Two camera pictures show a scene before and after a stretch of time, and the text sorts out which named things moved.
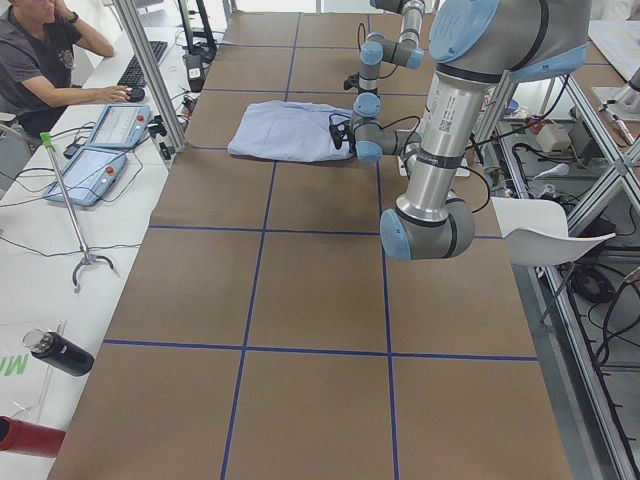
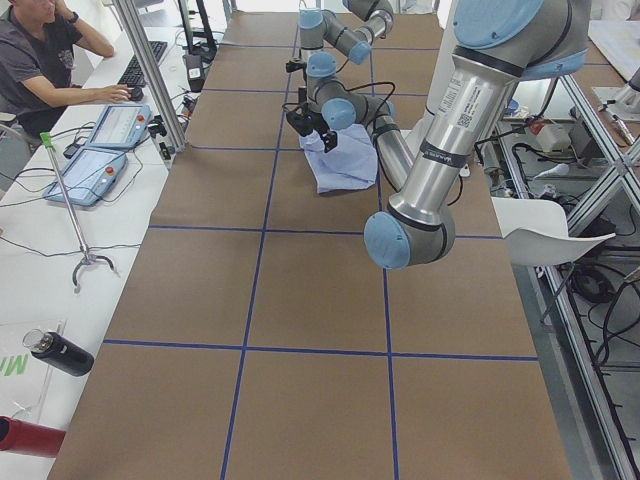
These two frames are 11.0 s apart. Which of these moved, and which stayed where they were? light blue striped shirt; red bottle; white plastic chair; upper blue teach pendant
Moved: light blue striped shirt
Stayed: upper blue teach pendant; red bottle; white plastic chair
